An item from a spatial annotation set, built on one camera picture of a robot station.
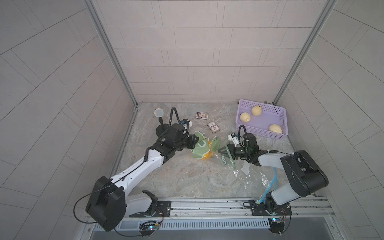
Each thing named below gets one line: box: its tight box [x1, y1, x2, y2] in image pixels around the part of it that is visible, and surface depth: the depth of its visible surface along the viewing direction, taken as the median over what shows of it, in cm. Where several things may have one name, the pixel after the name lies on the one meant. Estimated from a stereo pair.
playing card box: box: [207, 121, 221, 134], surface depth 104 cm
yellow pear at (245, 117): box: [239, 112, 251, 123], surface depth 104 cm
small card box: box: [196, 111, 209, 120], surface depth 110 cm
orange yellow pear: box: [201, 150, 214, 160], surface depth 82 cm
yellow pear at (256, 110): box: [251, 104, 262, 117], surface depth 108 cm
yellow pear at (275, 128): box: [269, 124, 283, 134], surface depth 96 cm
